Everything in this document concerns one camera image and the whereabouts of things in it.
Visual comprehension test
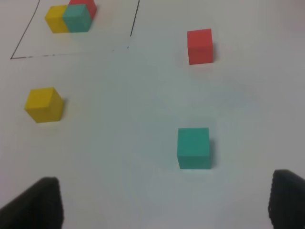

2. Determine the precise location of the green template block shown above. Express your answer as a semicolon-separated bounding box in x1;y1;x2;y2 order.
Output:
63;4;92;33

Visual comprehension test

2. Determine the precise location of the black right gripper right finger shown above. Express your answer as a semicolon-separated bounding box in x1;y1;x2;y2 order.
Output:
268;169;305;229

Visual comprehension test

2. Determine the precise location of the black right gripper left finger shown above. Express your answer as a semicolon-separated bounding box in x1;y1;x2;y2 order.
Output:
0;177;64;229

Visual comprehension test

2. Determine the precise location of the yellow template block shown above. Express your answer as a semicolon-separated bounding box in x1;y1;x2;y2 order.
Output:
45;5;69;33

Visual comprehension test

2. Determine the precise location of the red template block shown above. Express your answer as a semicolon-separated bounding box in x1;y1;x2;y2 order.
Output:
69;0;97;20

